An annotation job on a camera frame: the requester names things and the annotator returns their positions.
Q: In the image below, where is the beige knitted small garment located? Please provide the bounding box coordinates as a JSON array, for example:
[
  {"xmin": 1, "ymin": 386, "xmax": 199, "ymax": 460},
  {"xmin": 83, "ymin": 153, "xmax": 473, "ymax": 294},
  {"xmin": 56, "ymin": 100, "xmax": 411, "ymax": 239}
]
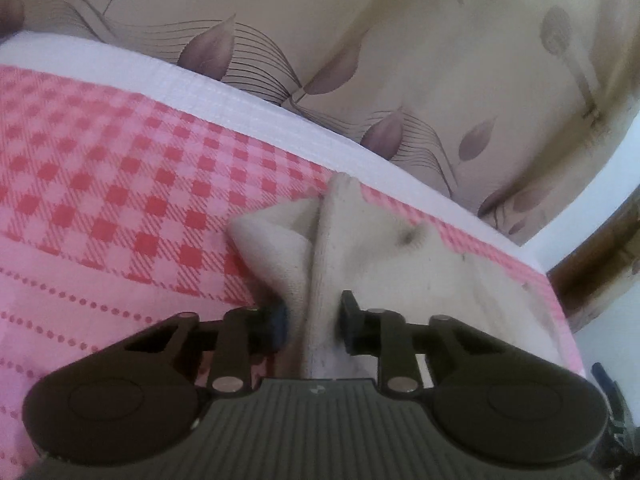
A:
[{"xmin": 228, "ymin": 174, "xmax": 568, "ymax": 378}]

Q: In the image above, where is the beige leaf-patterned curtain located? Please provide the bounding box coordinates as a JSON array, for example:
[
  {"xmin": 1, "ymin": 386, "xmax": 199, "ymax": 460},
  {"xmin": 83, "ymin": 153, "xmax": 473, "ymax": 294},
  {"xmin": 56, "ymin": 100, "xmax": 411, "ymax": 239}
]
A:
[{"xmin": 1, "ymin": 0, "xmax": 639, "ymax": 244}]

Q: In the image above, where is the pink checkered bed sheet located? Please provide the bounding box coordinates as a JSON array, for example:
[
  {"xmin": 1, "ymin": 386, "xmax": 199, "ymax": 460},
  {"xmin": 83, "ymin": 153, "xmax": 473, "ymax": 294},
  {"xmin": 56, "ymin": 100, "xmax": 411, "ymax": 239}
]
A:
[{"xmin": 1, "ymin": 32, "xmax": 584, "ymax": 479}]

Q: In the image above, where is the brown wooden door frame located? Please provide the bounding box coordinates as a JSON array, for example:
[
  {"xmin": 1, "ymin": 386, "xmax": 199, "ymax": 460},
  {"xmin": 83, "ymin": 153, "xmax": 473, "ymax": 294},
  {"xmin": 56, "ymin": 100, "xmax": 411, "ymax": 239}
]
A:
[{"xmin": 548, "ymin": 191, "xmax": 639, "ymax": 333}]

